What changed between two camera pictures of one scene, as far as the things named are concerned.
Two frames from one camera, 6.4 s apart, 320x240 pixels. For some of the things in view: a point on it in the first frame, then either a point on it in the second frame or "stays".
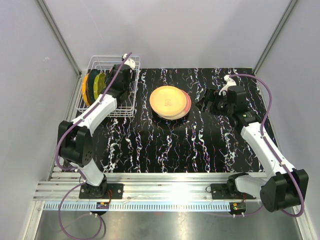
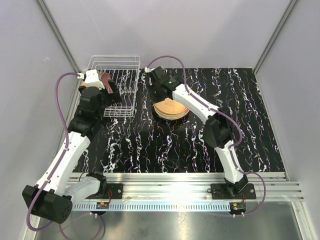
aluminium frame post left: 60,37 stays
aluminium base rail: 170,186 stays
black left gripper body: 110,77 → 105,98
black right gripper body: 219,105 → 155,95
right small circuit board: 237,207 stays
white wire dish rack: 92,83 stays
